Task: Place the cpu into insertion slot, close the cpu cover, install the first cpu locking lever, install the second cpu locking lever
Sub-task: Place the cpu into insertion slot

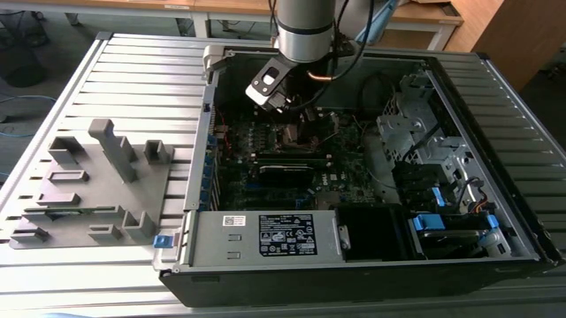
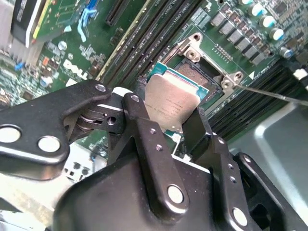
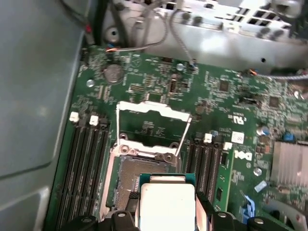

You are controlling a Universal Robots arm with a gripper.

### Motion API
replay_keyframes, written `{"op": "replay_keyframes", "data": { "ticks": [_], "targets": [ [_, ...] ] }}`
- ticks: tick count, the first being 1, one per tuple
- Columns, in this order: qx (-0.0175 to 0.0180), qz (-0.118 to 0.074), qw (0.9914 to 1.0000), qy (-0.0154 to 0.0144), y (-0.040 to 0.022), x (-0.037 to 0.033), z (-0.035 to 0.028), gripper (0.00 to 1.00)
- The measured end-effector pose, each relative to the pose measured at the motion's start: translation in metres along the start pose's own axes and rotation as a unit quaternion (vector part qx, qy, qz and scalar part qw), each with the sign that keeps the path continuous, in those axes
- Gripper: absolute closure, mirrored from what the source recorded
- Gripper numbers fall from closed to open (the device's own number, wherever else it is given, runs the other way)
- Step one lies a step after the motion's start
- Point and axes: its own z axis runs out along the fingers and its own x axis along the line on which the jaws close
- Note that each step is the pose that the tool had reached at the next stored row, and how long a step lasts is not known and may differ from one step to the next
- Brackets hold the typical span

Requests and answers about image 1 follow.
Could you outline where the coloured wire bundle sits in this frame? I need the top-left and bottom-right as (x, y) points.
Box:
(467, 198), (497, 215)

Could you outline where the wooden desk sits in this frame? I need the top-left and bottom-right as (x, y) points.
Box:
(0, 0), (198, 27)
(194, 0), (465, 50)

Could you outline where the blue disk carrier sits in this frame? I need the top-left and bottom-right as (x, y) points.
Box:
(409, 213), (501, 259)

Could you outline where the CPU socket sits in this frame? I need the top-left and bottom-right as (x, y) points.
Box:
(274, 123), (323, 154)

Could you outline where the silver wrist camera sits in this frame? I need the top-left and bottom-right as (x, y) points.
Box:
(246, 58), (295, 107)

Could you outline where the silver CPU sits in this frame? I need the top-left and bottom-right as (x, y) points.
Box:
(287, 124), (314, 143)

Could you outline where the black graphics card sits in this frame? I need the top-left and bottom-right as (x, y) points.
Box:
(258, 164), (318, 189)

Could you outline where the grey parts rack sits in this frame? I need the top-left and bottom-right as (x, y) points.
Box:
(8, 119), (176, 250)

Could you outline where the green motherboard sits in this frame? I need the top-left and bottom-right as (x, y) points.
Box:
(207, 105), (399, 213)

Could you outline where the black bin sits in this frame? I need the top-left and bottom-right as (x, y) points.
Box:
(4, 49), (48, 89)

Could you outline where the black fan shroud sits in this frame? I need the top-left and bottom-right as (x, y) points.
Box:
(335, 205), (417, 262)

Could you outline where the wooden cabinet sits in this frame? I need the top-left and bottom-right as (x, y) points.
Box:
(445, 0), (566, 90)

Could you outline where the silver power supply unit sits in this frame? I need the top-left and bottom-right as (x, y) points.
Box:
(176, 209), (350, 268)

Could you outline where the grey case handle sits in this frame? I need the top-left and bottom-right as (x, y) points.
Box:
(202, 45), (230, 80)

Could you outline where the green RAM stick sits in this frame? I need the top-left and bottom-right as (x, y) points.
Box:
(46, 207), (119, 219)

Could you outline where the silver metal drive cage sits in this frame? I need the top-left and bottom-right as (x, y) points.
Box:
(375, 64), (477, 166)

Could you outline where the metal socket cover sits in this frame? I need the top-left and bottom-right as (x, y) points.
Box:
(311, 111), (341, 146)

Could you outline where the blue floor cable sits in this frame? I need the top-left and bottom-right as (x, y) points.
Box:
(0, 94), (59, 138)

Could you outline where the black PC case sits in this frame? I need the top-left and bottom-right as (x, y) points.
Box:
(152, 44), (565, 309)

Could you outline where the dark chipset heatsink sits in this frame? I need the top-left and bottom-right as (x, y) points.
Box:
(317, 191), (342, 211)

